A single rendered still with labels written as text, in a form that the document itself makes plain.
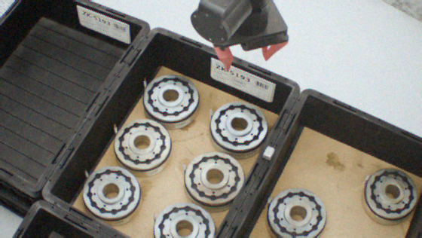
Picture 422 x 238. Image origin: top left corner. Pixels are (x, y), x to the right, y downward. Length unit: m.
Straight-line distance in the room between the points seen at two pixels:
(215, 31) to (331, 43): 0.73
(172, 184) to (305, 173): 0.24
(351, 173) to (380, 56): 0.42
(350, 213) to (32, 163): 0.59
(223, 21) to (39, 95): 0.58
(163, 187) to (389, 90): 0.59
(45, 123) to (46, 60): 0.15
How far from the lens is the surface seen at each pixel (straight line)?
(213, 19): 0.80
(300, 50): 1.49
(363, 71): 1.49
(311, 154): 1.20
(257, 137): 1.17
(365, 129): 1.16
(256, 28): 0.91
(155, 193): 1.15
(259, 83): 1.18
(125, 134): 1.17
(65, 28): 1.38
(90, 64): 1.31
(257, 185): 1.04
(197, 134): 1.20
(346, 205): 1.16
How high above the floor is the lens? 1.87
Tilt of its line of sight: 58 degrees down
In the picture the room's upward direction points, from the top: 3 degrees clockwise
